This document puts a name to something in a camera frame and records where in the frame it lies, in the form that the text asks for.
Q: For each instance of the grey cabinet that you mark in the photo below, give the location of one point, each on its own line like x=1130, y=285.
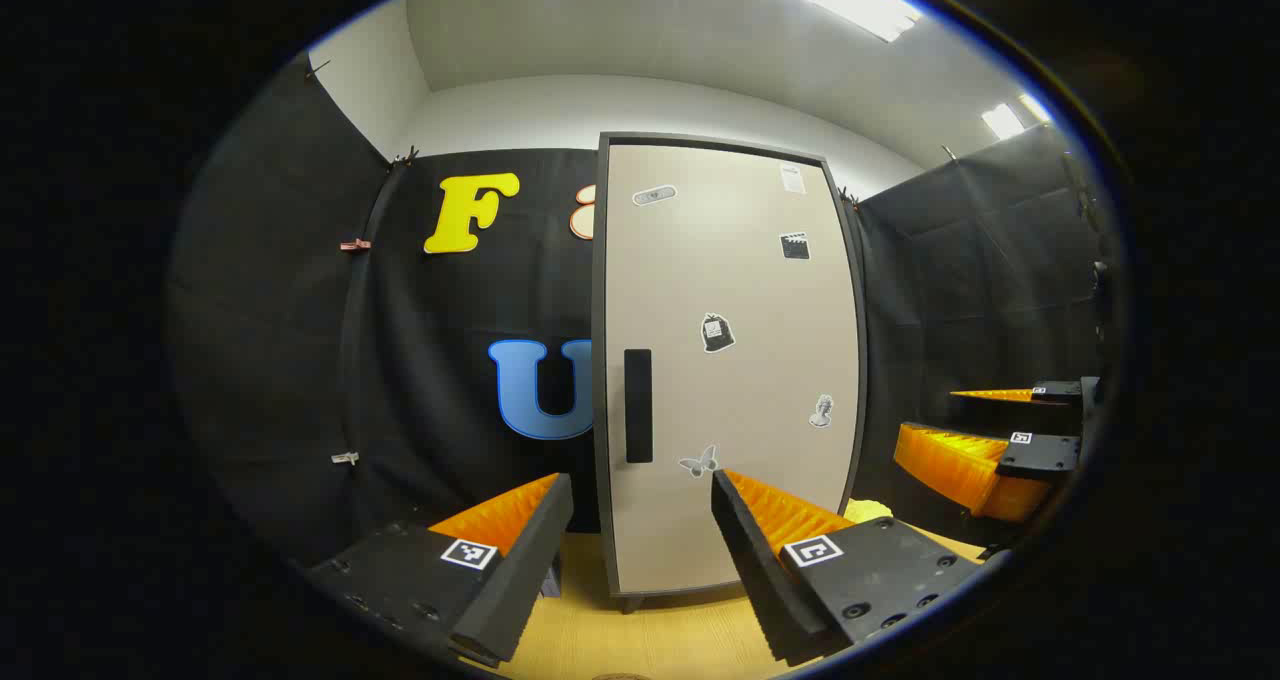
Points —
x=599, y=310

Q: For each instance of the small ceiling light panel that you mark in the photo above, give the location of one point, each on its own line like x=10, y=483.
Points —
x=1003, y=120

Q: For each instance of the black clip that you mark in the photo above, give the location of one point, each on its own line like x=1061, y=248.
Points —
x=407, y=155

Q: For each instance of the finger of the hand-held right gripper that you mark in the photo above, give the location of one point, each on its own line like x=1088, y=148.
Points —
x=1040, y=455
x=1060, y=392

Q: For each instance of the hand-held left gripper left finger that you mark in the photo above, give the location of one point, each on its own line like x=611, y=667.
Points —
x=520, y=580

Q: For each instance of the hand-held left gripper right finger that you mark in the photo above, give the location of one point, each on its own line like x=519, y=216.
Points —
x=765, y=580

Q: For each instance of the white box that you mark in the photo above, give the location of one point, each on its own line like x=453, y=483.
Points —
x=551, y=582

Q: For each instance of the black backdrop cloth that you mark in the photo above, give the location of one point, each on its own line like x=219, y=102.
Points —
x=300, y=360

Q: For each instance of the beige cabinet door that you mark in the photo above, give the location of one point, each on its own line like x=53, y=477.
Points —
x=700, y=260

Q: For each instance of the yellow object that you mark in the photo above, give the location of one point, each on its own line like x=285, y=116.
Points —
x=868, y=509

